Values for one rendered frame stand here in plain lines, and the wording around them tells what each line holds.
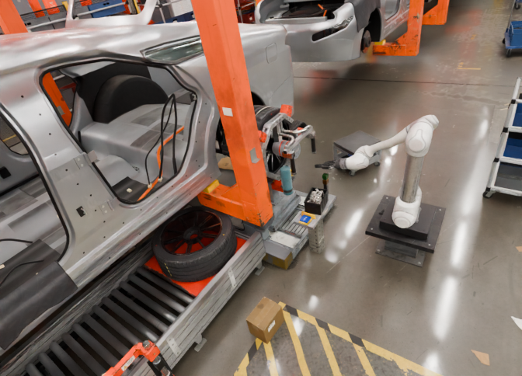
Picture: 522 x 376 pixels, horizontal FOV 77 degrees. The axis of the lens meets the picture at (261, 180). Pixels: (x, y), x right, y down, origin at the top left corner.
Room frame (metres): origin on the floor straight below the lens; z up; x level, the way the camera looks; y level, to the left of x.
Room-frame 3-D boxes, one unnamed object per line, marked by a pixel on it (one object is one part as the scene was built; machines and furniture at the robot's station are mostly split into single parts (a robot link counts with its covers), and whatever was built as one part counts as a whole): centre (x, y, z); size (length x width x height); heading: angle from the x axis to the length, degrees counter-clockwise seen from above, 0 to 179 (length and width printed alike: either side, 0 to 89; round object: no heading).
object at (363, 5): (5.02, -1.88, 1.36); 0.71 x 0.30 x 0.51; 138
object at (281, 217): (2.56, -0.06, 0.13); 0.50 x 0.36 x 0.10; 138
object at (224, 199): (2.22, 0.32, 0.69); 0.52 x 0.17 x 0.35; 48
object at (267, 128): (2.47, -0.21, 0.85); 0.54 x 0.07 x 0.54; 138
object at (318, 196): (2.08, -0.41, 0.51); 0.20 x 0.14 x 0.13; 147
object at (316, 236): (2.04, -0.38, 0.21); 0.10 x 0.10 x 0.42; 48
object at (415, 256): (1.89, -1.09, 0.15); 0.50 x 0.50 x 0.30; 51
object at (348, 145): (3.16, -1.14, 0.17); 0.43 x 0.36 x 0.34; 112
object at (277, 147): (2.42, -0.26, 0.85); 0.21 x 0.14 x 0.14; 48
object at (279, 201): (2.58, -0.08, 0.32); 0.40 x 0.30 x 0.28; 138
